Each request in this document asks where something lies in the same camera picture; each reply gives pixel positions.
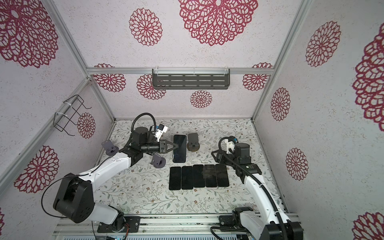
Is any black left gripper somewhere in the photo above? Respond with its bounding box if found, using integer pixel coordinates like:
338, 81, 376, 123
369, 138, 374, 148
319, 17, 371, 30
142, 139, 179, 154

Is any black smartphone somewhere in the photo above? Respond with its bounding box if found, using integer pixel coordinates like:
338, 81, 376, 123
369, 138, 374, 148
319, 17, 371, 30
215, 164, 230, 188
193, 165, 206, 188
169, 167, 182, 191
204, 165, 218, 188
173, 135, 187, 163
181, 166, 194, 190

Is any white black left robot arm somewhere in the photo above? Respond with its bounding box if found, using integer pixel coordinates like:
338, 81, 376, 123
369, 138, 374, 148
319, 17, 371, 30
53, 125, 179, 230

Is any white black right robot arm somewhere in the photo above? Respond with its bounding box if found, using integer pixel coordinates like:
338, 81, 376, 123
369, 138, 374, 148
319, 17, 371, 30
211, 142, 304, 240

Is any grey round stand front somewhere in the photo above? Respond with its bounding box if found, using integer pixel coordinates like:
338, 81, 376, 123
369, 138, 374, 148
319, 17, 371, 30
150, 154, 166, 169

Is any grey round phone stand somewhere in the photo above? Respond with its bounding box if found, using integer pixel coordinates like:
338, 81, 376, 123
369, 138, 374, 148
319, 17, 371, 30
102, 140, 119, 157

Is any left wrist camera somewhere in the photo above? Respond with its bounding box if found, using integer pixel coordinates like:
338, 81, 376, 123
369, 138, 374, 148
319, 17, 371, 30
154, 124, 168, 142

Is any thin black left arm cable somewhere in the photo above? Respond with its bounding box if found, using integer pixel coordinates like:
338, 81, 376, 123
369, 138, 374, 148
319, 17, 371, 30
41, 112, 157, 219

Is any grey slotted wall shelf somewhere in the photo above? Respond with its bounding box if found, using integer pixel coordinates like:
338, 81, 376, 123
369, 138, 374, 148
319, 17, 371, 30
152, 69, 231, 90

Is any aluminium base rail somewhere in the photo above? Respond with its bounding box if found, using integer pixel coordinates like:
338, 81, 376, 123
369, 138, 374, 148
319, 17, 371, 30
53, 213, 301, 240

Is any black wire wall basket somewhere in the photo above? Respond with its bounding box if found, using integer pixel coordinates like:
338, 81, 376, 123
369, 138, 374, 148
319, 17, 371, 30
53, 95, 91, 137

